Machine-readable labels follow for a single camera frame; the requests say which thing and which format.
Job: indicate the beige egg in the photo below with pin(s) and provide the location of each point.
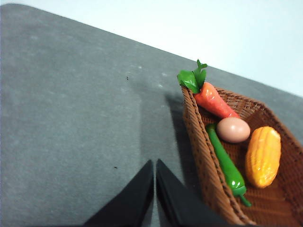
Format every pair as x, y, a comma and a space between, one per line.
233, 130

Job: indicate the yellow-orange corn cob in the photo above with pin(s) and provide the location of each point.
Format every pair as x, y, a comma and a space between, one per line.
262, 158

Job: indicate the green chili pepper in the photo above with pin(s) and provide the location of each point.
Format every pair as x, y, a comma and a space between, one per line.
227, 165

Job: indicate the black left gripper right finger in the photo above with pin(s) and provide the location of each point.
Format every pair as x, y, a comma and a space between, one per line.
177, 201

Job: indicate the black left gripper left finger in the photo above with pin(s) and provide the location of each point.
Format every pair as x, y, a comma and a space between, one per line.
132, 203

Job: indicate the orange carrot with green leaves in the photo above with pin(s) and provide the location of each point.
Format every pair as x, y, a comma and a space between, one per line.
213, 99

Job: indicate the brown woven wicker basket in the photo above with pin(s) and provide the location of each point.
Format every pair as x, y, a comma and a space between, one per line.
208, 177

